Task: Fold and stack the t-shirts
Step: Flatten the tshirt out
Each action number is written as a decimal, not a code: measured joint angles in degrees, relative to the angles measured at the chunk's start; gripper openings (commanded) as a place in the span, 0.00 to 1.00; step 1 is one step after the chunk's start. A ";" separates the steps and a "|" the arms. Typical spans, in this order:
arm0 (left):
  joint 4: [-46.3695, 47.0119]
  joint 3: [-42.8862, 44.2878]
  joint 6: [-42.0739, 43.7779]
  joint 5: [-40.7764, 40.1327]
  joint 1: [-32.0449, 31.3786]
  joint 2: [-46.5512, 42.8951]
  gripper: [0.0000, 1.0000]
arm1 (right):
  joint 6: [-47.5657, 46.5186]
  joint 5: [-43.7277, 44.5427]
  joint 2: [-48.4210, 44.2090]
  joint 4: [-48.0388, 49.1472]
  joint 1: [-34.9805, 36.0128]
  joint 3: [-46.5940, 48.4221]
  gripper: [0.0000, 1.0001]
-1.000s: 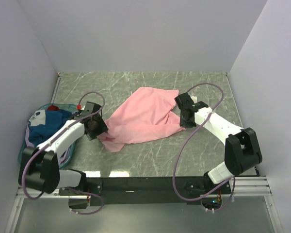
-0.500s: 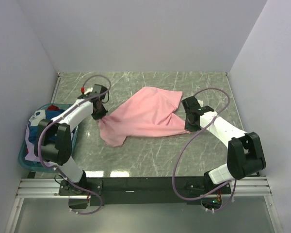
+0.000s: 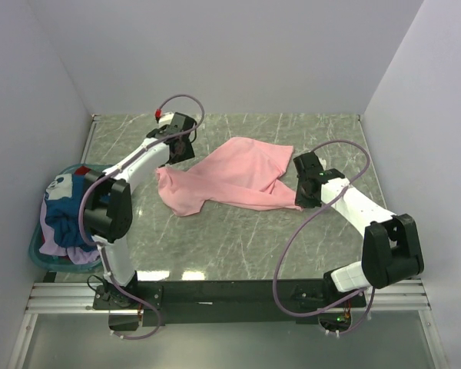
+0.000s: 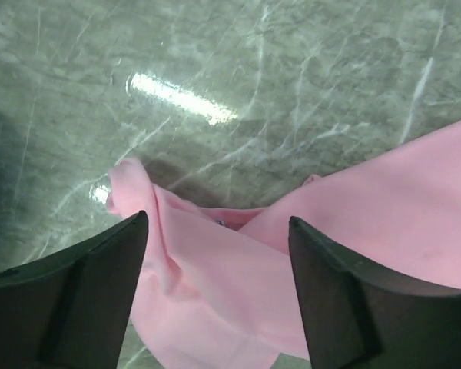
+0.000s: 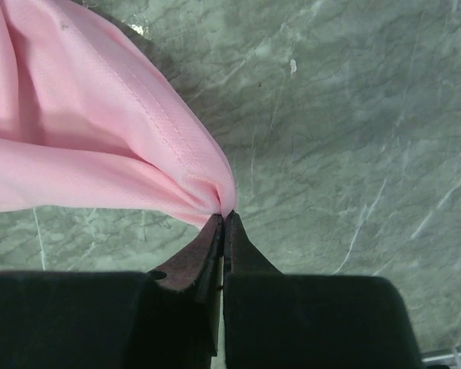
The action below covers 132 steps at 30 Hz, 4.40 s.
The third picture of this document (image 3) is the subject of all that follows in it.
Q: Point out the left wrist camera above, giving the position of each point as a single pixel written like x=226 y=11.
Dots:
x=176 y=120

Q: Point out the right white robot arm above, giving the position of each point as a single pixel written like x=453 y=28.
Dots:
x=391 y=246

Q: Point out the red garment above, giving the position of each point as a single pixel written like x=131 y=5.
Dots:
x=82 y=170

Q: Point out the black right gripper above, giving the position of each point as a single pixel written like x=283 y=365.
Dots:
x=302 y=202

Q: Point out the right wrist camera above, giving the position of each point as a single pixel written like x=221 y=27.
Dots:
x=307 y=165

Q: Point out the pink t shirt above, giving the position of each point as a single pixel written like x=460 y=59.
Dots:
x=242 y=172

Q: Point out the lavender t shirt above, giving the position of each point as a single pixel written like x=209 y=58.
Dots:
x=51 y=248

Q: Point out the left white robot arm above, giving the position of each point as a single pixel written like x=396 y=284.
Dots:
x=106 y=211

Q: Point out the black base beam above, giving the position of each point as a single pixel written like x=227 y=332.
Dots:
x=188 y=302

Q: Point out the teal laundry basket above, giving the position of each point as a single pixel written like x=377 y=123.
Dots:
x=53 y=263

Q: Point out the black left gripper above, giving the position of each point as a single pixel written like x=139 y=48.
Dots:
x=188 y=154

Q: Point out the blue printed t shirt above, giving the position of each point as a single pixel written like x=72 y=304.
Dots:
x=62 y=199

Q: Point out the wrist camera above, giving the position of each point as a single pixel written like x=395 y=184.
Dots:
x=176 y=120
x=307 y=165

